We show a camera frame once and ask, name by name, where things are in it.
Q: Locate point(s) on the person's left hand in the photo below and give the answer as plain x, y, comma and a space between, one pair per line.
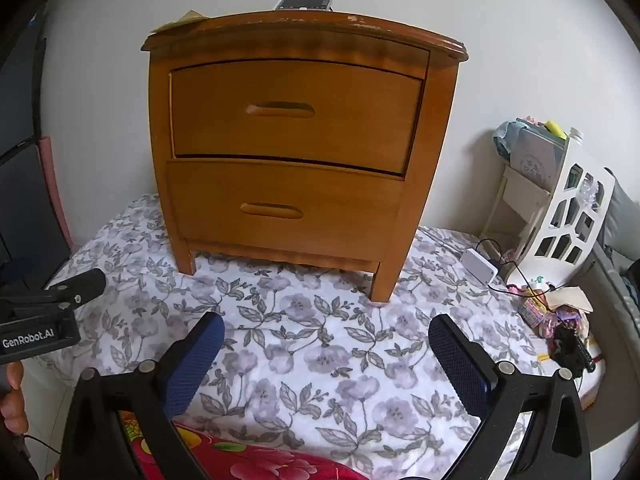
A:
11, 395

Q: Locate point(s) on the grey padded cushion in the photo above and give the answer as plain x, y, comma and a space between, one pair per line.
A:
617, 240

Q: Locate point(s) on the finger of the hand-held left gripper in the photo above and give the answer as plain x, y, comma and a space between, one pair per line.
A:
80, 285

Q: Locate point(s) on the grey printed box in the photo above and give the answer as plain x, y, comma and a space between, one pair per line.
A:
535, 155

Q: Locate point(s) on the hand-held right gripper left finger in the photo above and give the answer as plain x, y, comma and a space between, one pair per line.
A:
195, 360

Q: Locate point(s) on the colourful toy box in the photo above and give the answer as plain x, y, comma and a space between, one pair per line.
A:
531, 310

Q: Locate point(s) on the black panel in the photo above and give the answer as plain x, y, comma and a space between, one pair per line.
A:
25, 185

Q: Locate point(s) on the white bottle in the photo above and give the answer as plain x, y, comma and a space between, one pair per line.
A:
576, 135

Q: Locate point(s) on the white organizer rack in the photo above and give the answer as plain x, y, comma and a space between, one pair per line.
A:
555, 240

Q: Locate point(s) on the wooden drawer with clothes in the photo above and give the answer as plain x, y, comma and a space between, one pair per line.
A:
325, 210

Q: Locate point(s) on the tan paper sheet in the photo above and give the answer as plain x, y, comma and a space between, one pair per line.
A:
182, 20

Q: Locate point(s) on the wooden nightstand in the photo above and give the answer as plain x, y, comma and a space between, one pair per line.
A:
440, 110

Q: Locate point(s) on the floral bed sheet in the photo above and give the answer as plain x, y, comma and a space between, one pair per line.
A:
310, 320

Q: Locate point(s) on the beige cloth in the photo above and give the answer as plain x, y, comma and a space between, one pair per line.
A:
570, 300

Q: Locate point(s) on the red floral blanket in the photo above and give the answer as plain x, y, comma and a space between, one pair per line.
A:
260, 460

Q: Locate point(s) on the yellow toy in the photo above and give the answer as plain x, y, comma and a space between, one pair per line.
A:
554, 129

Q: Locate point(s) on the blue plastic bag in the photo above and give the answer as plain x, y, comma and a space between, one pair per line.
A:
502, 140

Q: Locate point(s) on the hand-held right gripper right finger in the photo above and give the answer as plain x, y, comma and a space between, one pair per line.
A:
457, 365

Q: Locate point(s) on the plain wooden drawer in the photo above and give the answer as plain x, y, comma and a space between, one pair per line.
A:
300, 130

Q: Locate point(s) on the white power adapter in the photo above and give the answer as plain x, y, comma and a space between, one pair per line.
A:
479, 266

